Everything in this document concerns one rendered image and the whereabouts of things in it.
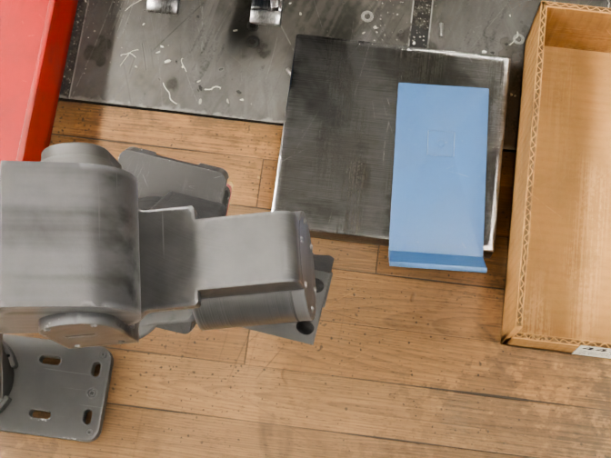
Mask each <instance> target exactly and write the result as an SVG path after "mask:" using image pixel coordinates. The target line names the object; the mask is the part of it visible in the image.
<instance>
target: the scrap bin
mask: <svg viewBox="0 0 611 458"><path fill-rule="evenodd" d="M77 4H78V0H0V164H1V161H29V162H41V153H42V152H43V150H45V149H46V148H47V147H48V146H49V144H50V139H51V134H52V130H53V125H54V120H55V112H56V108H57V103H58V98H59V94H60V90H61V85H62V81H63V76H64V71H65V63H66V58H67V54H68V49H69V45H70V40H71V35H72V31H73V26H74V21H75V13H76V8H77Z"/></svg>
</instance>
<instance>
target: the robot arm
mask: <svg viewBox="0 0 611 458"><path fill-rule="evenodd" d="M228 178H229V175H228V172H227V171H226V170H225V169H223V168H220V167H216V166H212V165H209V164H201V163H200V164H191V163H188V162H184V161H180V160H176V159H173V158H169V157H165V156H162V155H158V154H156V152H153V151H149V150H145V149H142V148H138V147H134V146H132V147H128V148H127V149H125V150H124V151H123V152H122V153H121V154H120V155H119V157H118V161H117V160H116V159H115V158H114V157H113V156H112V155H111V154H110V153H109V152H108V150H106V149H105V148H104V147H102V146H100V145H97V144H89V143H79V142H71V143H61V144H54V145H51V146H48V147H47V148H46V149H45V150H43V152H42V153H41V162H29V161H1V164H0V431H2V432H9V433H22V434H30V435H36V436H44V437H51V438H58V439H65V440H72V441H79V442H86V443H89V442H92V441H94V440H96V439H97V438H98V437H99V435H100V434H101V432H102V427H103V421H104V416H105V407H106V401H107V396H108V391H109V385H110V380H111V375H112V370H113V364H114V357H113V355H112V354H111V353H110V352H109V351H108V350H107V349H106V348H104V347H103V346H102V345H112V344H130V343H139V339H141V338H143V337H145V336H146V335H148V334H150V333H151V332H152V331H153V330H154V329H155V328H156V327H157V328H161V329H165V330H168V331H172V332H176V333H180V334H188V333H189V332H191V331H192V330H193V329H194V328H195V325H196V324H197V325H198V327H199V328H200V329H201V330H202V331H204V330H215V329H225V328H235V327H242V328H245V329H249V330H253V331H257V332H260V333H264V334H272V335H275V336H279V337H283V338H286V339H290V340H294V341H298V342H301V343H305V344H312V345H314V341H315V338H316V331H317V327H318V324H319V320H320V316H321V312H322V308H323V307H325V305H326V298H327V295H328V291H329V287H330V284H331V280H332V275H333V272H331V271H332V267H333V263H334V259H335V258H333V257H332V256H330V255H321V254H314V253H313V246H312V244H311V238H310V233H309V228H308V223H307V220H306V215H305V213H304V211H298V212H290V211H273V212H264V213H255V214H239V215H229V216H226V215H227V211H228V206H229V202H230V198H231V193H232V189H231V185H229V184H227V179H228ZM38 333H39V334H41V335H42V336H44V337H46V338H48V339H50V340H47V339H40V338H33V337H25V336H18V335H11V334H38ZM46 357H47V358H55V359H61V363H60V364H58V365H55V364H48V363H43V360H44V359H45V358H46ZM98 364H101V367H100V373H99V375H98V376H96V377H94V373H95V367H96V366H97V365H98ZM34 411H40V412H48V413H50V414H51V416H50V417H49V418H48V419H41V418H34V417H33V412H34ZM89 411H92V418H91V422H90V423H89V424H86V423H85V419H86V415H87V413H88V412H89Z"/></svg>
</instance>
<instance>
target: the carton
mask: <svg viewBox="0 0 611 458"><path fill-rule="evenodd" d="M500 343H501V344H504V345H512V346H519V347H526V348H534V349H541V350H548V351H556V352H564V353H571V354H579V355H586V356H594V357H601V358H609V359H611V8H607V7H599V6H590V5H574V4H566V3H558V2H549V1H541V3H540V5H539V7H538V9H537V12H536V16H535V18H534V21H533V23H532V25H531V27H530V30H529V32H528V35H527V37H526V41H525V52H524V63H523V74H522V86H521V97H520V108H519V119H518V130H517V142H516V163H515V174H514V185H513V197H512V208H511V219H510V230H509V241H508V253H507V264H506V285H505V296H504V308H503V319H502V330H501V341H500Z"/></svg>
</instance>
